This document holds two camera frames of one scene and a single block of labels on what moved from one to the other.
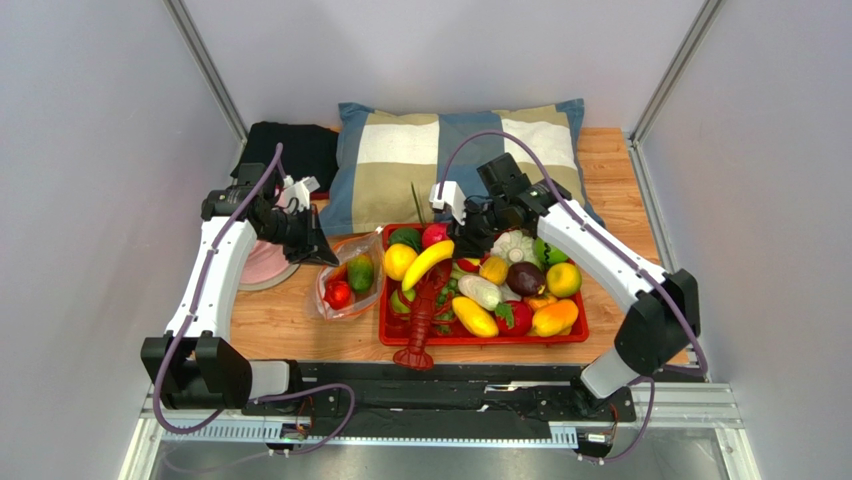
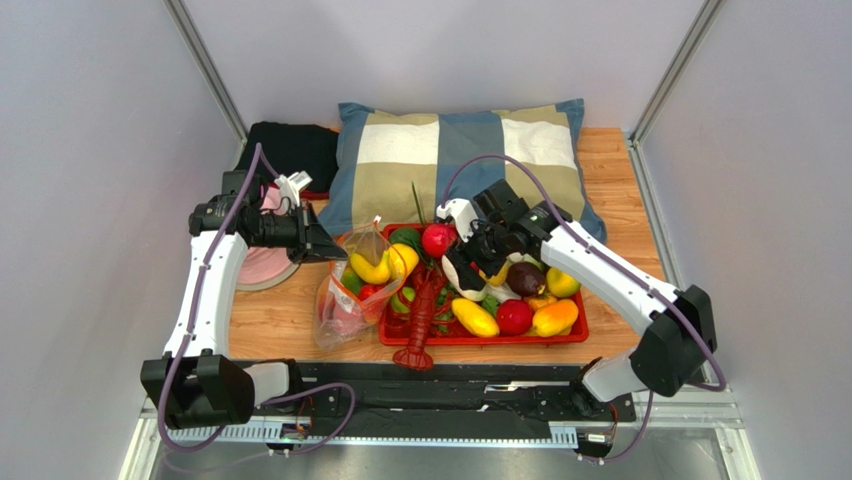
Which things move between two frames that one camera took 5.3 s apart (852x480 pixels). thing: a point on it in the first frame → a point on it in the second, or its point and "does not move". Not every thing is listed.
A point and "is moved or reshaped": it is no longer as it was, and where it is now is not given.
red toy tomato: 514,318 does not move
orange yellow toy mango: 555,319 does not move
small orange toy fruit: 494,269 does not move
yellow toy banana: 425,260 → 378,273
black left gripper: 313,244 does not move
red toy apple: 337,294 → 369,289
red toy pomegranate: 432,234 does not move
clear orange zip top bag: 357,282 is moved or reshaped
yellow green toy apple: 563,279 does not move
